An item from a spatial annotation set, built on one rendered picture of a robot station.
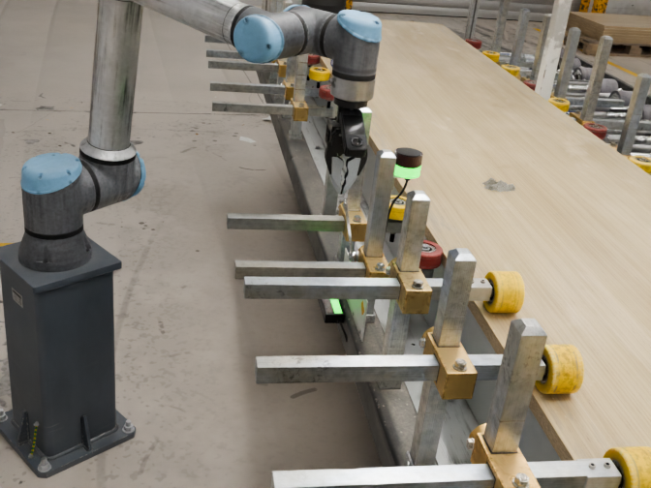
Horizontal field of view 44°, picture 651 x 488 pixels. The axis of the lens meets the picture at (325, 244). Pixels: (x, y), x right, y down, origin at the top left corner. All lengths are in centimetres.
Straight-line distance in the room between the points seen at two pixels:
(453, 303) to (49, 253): 124
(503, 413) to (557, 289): 68
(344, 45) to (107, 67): 73
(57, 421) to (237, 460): 53
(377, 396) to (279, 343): 142
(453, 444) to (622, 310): 43
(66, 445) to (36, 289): 56
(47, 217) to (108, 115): 30
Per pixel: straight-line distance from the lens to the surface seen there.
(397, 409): 160
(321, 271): 171
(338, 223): 195
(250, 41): 158
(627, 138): 293
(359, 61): 162
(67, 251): 220
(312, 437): 259
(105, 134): 219
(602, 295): 174
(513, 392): 106
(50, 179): 212
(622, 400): 142
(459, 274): 124
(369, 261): 174
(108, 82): 214
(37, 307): 220
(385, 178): 169
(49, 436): 245
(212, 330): 305
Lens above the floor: 166
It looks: 26 degrees down
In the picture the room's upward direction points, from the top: 6 degrees clockwise
